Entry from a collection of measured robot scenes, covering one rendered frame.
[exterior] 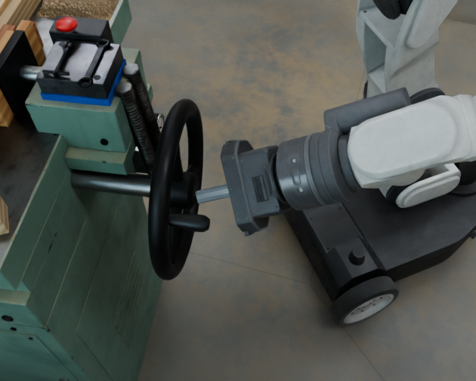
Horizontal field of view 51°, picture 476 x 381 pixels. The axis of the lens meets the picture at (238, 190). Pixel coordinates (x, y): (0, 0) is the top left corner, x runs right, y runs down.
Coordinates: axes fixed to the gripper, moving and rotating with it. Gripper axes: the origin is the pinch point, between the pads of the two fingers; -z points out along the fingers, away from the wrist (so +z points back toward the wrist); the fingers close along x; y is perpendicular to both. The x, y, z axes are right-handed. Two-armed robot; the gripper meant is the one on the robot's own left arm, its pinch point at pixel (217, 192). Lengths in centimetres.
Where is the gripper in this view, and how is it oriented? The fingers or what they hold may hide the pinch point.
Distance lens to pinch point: 67.6
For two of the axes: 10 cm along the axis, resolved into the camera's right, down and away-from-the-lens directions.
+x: -2.3, -9.7, -0.3
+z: 8.6, -1.9, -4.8
